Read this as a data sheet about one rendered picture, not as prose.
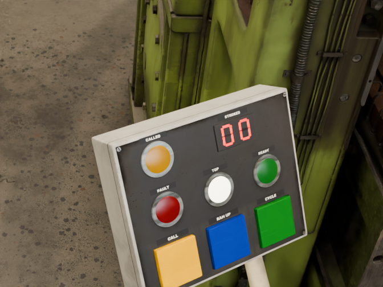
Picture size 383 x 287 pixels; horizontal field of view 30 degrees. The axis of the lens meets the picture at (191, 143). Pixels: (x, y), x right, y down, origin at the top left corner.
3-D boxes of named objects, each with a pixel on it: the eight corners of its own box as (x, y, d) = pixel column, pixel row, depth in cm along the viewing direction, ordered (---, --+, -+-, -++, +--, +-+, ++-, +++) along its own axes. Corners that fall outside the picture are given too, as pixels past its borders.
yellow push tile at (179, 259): (203, 276, 118) (195, 235, 117) (164, 293, 115) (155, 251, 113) (198, 272, 120) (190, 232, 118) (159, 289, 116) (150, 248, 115)
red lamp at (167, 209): (181, 225, 114) (184, 206, 111) (153, 226, 114) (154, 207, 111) (179, 210, 117) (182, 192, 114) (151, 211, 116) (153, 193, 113)
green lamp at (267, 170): (279, 185, 124) (284, 167, 121) (253, 186, 123) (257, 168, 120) (275, 173, 126) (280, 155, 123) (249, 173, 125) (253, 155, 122)
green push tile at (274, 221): (296, 234, 128) (290, 195, 126) (262, 249, 124) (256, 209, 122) (289, 231, 129) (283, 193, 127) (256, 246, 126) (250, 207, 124)
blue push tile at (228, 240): (251, 254, 123) (244, 214, 121) (215, 271, 120) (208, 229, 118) (245, 251, 125) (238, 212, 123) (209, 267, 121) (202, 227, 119)
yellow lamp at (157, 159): (172, 176, 112) (174, 155, 109) (142, 176, 111) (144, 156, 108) (170, 162, 114) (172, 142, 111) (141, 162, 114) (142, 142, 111)
